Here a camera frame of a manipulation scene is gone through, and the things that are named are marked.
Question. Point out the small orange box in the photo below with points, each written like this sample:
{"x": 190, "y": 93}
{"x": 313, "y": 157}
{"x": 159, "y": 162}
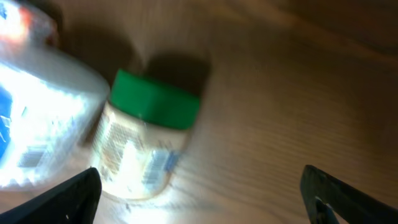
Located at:
{"x": 27, "y": 31}

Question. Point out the white blue label jar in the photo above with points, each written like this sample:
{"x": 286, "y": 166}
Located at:
{"x": 49, "y": 101}

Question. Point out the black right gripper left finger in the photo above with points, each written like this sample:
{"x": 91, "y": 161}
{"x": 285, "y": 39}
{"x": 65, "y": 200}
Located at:
{"x": 73, "y": 201}

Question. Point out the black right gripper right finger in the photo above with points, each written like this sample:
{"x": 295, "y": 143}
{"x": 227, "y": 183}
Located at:
{"x": 325, "y": 197}

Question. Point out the green lid white jar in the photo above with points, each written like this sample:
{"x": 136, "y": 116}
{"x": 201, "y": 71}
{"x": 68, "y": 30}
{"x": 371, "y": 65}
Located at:
{"x": 143, "y": 129}

